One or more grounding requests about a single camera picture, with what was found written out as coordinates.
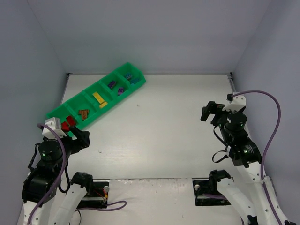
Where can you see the long red lego brick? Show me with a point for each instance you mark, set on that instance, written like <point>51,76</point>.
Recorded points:
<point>71,121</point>

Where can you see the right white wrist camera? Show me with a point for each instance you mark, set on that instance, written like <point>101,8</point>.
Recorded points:
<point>236,102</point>

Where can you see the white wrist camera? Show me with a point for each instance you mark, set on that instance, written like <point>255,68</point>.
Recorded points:
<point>52,128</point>
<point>236,102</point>

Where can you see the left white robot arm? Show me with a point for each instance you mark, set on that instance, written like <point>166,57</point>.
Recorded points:
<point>43,181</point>

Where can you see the yellow long lego plate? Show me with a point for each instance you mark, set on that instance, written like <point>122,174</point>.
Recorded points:
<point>98,97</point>

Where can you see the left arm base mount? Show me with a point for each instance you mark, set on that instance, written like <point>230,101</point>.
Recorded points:
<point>97,197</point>

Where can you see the teal lego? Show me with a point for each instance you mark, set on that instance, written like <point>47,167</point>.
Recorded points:
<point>134,81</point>

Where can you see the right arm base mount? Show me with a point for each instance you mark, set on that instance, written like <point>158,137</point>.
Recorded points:
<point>205,195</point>

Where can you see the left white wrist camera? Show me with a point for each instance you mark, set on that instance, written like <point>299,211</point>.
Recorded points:
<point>52,128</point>

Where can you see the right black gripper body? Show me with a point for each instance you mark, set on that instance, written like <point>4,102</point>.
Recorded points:
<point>214,113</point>

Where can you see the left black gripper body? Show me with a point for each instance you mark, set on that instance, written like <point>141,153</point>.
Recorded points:
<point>78,138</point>

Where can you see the small red lego brick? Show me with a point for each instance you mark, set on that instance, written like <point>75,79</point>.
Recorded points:
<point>65,126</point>

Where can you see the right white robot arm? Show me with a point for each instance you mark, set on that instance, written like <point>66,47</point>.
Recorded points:
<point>262,207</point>

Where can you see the purple rounded lego brick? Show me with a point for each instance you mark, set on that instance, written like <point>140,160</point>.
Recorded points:
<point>112,84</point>

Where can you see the brown lego plate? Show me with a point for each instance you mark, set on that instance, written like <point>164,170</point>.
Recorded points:
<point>84,116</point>

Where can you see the green divided sorting tray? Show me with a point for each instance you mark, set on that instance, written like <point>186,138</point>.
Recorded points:
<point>94,101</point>

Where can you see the purple square lego plate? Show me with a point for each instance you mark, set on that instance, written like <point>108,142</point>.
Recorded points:
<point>120,91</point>

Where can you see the yellow rounded lego brick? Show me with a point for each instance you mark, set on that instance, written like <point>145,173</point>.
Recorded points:
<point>102,105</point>

